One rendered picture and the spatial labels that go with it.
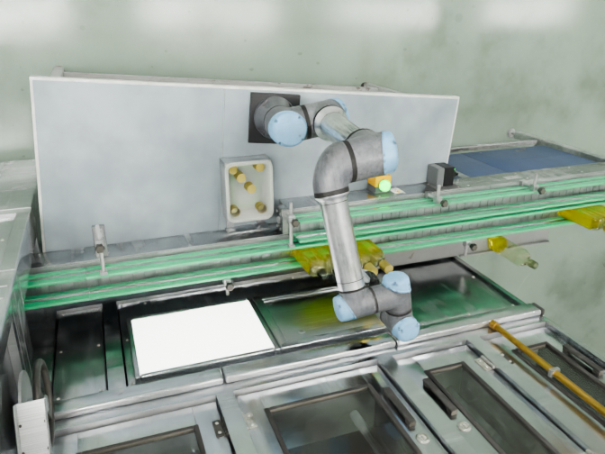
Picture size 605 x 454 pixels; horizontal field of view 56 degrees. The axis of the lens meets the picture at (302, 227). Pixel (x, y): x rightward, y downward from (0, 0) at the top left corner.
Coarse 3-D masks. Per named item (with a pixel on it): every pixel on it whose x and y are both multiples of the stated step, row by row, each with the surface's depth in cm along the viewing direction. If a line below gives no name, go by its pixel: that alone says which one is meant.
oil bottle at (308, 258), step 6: (294, 252) 208; (300, 252) 202; (306, 252) 201; (312, 252) 201; (300, 258) 203; (306, 258) 197; (312, 258) 197; (318, 258) 197; (306, 264) 197; (312, 264) 193; (318, 264) 194; (324, 264) 195; (306, 270) 198; (312, 270) 194; (312, 276) 195
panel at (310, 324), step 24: (312, 288) 207; (336, 288) 209; (168, 312) 191; (264, 312) 192; (288, 312) 193; (312, 312) 193; (288, 336) 179; (312, 336) 178; (336, 336) 178; (360, 336) 181; (216, 360) 166; (240, 360) 168
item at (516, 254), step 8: (488, 240) 243; (496, 240) 240; (504, 240) 238; (496, 248) 239; (504, 248) 234; (512, 248) 232; (520, 248) 230; (504, 256) 236; (512, 256) 230; (520, 256) 226; (528, 256) 226; (520, 264) 227; (528, 264) 224; (536, 264) 223
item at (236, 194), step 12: (228, 168) 196; (240, 168) 205; (252, 168) 207; (228, 180) 198; (252, 180) 208; (264, 180) 209; (228, 192) 199; (240, 192) 208; (264, 192) 211; (228, 204) 201; (240, 204) 210; (252, 204) 212; (228, 216) 202; (240, 216) 207; (252, 216) 207; (264, 216) 207
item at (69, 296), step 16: (512, 224) 243; (528, 224) 244; (544, 224) 243; (560, 224) 244; (416, 240) 227; (432, 240) 228; (448, 240) 227; (464, 240) 228; (192, 272) 200; (208, 272) 200; (224, 272) 200; (240, 272) 200; (256, 272) 200; (80, 288) 188; (96, 288) 188; (112, 288) 189; (128, 288) 188; (144, 288) 188; (160, 288) 190; (32, 304) 178; (48, 304) 178
